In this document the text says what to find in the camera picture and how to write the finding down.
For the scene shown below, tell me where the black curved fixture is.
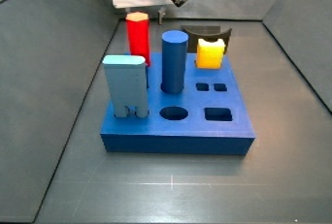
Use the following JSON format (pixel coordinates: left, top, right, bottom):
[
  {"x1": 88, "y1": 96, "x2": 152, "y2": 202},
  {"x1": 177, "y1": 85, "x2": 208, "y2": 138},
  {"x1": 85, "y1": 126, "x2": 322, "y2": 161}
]
[{"x1": 181, "y1": 25, "x2": 231, "y2": 53}]

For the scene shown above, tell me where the dark blue cylinder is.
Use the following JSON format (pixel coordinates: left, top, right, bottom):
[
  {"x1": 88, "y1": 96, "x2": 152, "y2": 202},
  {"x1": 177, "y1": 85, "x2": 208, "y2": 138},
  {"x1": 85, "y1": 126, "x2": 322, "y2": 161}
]
[{"x1": 160, "y1": 30, "x2": 187, "y2": 94}]

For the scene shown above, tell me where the yellow notched block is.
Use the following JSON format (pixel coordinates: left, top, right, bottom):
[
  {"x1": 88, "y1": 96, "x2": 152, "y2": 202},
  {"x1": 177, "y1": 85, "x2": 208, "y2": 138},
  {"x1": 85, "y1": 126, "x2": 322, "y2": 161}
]
[{"x1": 195, "y1": 39, "x2": 226, "y2": 69}]

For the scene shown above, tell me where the light blue slotted block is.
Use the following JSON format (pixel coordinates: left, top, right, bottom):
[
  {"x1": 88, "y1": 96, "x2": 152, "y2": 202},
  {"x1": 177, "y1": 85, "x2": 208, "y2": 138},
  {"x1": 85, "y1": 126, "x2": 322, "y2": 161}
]
[{"x1": 102, "y1": 54, "x2": 147, "y2": 118}]

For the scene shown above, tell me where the blue block base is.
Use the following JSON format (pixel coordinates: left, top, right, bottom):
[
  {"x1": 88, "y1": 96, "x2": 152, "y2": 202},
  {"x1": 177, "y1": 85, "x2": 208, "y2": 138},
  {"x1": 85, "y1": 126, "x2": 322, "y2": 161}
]
[{"x1": 100, "y1": 52, "x2": 255, "y2": 155}]

